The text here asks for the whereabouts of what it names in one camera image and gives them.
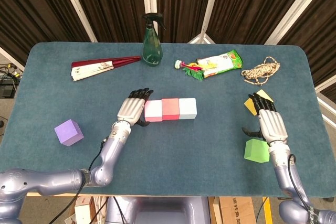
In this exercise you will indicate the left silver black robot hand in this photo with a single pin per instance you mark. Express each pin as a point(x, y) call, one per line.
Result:
point(132, 110)

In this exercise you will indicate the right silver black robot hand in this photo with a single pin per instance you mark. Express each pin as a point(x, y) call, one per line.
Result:
point(271, 127)

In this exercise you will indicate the pink foam cube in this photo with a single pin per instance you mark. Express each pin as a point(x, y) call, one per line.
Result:
point(153, 110)

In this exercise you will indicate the red foam cube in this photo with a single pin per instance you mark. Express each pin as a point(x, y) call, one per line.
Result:
point(170, 108)

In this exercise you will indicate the light blue foam cube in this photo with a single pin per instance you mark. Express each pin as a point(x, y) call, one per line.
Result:
point(187, 107)

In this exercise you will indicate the right lilac grey robot arm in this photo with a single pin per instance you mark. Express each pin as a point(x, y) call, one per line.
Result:
point(282, 174)

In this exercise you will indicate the left lilac grey robot arm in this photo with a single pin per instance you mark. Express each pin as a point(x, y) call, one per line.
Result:
point(52, 180)

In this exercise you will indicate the green foam cube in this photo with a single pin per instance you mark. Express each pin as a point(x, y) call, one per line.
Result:
point(254, 151)

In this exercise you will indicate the yellow foam cube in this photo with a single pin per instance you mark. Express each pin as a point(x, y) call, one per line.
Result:
point(263, 95)

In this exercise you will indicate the folded red paper fan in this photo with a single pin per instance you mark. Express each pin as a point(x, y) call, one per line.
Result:
point(92, 69)

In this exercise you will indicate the blue felt table mat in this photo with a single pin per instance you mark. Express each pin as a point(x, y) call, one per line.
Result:
point(168, 155)

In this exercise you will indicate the green spray bottle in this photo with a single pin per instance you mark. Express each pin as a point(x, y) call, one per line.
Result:
point(152, 51)

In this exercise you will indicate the purple foam cube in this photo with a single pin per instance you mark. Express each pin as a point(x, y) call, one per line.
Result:
point(68, 132)

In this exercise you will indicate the colourful feather shuttlecock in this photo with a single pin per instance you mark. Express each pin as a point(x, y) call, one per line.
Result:
point(193, 72)

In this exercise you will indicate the white green snack packet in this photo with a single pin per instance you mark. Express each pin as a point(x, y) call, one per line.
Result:
point(223, 62)

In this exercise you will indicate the brown cardboard box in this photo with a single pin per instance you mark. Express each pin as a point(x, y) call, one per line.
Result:
point(236, 211)

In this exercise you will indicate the lilac grey robot torso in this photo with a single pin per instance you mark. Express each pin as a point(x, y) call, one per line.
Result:
point(162, 211)

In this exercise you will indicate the brown pleated curtain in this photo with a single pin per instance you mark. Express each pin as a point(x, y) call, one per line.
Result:
point(118, 3)

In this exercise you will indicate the white cardboard box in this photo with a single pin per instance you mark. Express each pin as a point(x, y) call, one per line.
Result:
point(82, 211)

